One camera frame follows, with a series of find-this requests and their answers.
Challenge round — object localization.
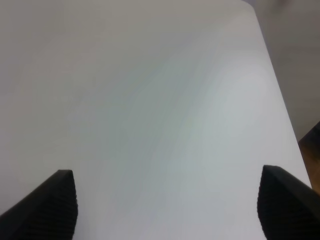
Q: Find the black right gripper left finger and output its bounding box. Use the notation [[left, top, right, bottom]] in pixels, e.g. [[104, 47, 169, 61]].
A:
[[0, 169, 78, 240]]

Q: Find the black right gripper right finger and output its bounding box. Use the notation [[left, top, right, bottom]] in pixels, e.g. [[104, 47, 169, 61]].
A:
[[257, 165, 320, 240]]

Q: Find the brown wooden furniture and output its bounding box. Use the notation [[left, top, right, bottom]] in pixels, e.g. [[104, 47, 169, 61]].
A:
[[298, 122, 320, 194]]

